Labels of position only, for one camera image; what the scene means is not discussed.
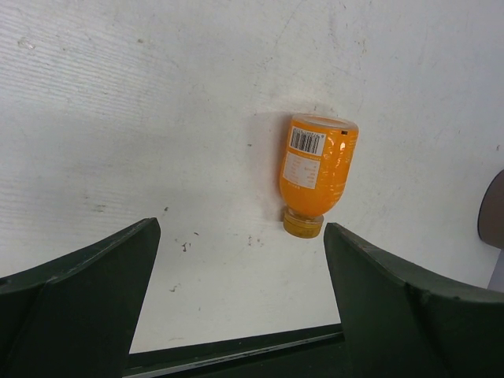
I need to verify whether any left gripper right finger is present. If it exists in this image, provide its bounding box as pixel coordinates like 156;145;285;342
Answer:
324;223;503;377

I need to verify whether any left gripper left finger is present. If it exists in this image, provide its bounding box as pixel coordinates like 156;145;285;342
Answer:
1;218;161;377

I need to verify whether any short orange juice bottle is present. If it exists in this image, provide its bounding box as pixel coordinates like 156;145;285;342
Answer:
279;114;359;239

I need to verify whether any brown round bin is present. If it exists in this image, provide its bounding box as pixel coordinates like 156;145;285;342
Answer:
477;171;504;250

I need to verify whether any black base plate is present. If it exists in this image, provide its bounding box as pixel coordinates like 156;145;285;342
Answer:
123;324;354;377

